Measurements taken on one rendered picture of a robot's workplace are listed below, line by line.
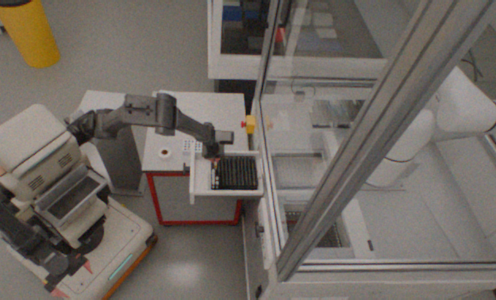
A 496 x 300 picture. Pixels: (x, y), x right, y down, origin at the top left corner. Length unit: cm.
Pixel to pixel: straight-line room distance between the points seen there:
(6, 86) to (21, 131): 268
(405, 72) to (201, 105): 158
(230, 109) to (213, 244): 96
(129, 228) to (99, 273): 31
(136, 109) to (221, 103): 118
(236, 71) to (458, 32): 171
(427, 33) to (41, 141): 100
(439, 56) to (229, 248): 195
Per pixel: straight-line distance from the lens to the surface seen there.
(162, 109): 87
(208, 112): 194
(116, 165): 230
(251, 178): 147
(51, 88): 358
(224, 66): 206
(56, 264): 103
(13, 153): 111
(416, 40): 51
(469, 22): 47
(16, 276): 250
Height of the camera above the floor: 209
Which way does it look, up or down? 56 degrees down
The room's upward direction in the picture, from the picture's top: 6 degrees clockwise
